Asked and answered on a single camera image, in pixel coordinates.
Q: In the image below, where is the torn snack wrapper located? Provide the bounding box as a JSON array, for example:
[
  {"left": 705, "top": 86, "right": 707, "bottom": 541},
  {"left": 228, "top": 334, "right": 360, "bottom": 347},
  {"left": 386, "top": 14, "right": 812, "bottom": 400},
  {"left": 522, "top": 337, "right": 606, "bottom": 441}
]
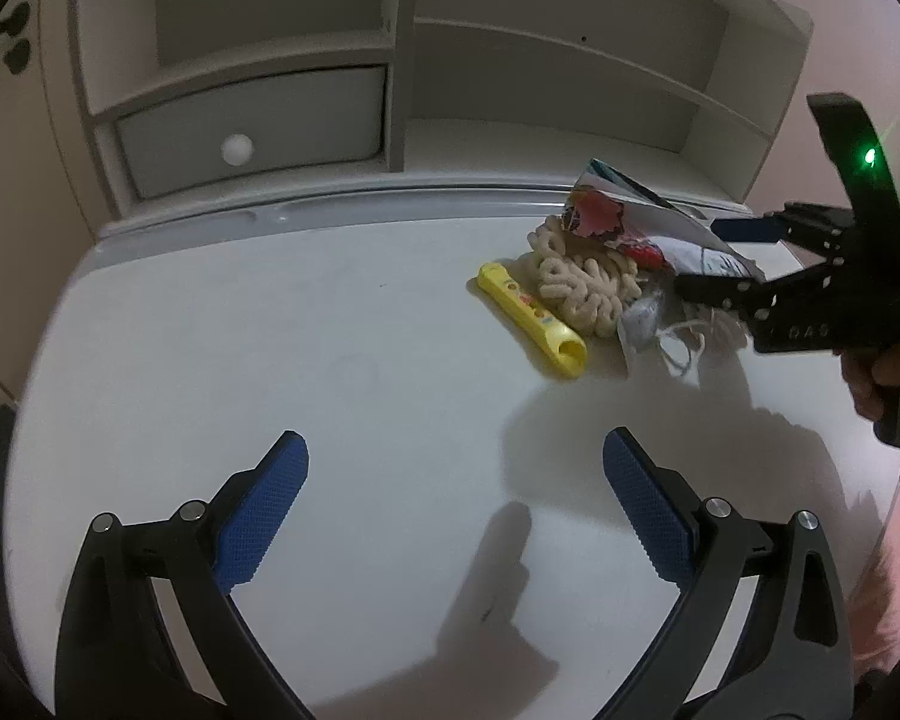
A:
[{"left": 562, "top": 160, "right": 764, "bottom": 364}]

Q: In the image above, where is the person's right hand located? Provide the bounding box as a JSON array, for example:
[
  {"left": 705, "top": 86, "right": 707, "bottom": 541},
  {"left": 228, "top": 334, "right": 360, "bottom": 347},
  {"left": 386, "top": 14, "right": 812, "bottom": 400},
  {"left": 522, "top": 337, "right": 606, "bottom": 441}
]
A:
[{"left": 839, "top": 344, "right": 900, "bottom": 422}]

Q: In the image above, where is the beige knitted cloth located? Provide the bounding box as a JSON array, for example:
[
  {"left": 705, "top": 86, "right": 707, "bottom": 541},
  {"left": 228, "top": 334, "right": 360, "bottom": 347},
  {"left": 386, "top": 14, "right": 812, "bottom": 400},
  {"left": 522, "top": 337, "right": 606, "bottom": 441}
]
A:
[{"left": 526, "top": 216, "right": 642, "bottom": 338}]

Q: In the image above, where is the white desk hutch shelf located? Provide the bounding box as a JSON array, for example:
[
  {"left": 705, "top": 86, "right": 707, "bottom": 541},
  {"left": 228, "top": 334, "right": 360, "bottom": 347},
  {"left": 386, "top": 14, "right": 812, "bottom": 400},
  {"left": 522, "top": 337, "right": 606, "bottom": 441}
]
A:
[{"left": 68, "top": 0, "right": 813, "bottom": 224}]

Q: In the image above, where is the white desk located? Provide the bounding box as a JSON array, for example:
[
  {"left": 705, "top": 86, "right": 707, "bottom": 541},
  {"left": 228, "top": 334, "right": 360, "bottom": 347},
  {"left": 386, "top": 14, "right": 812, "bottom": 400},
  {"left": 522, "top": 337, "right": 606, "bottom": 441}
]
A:
[{"left": 2, "top": 192, "right": 900, "bottom": 718}]

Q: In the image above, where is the grey drawer with knob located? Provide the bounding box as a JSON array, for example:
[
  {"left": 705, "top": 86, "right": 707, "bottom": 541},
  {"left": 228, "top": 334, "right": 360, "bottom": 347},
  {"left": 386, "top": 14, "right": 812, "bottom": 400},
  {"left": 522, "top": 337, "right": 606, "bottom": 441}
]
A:
[{"left": 116, "top": 65, "right": 385, "bottom": 200}]

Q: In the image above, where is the yellow toy recorder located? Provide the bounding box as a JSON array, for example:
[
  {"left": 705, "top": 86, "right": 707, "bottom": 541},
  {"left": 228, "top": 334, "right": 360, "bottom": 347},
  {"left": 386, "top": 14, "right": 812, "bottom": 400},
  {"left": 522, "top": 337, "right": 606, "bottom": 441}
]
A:
[{"left": 476, "top": 262, "right": 589, "bottom": 379}]

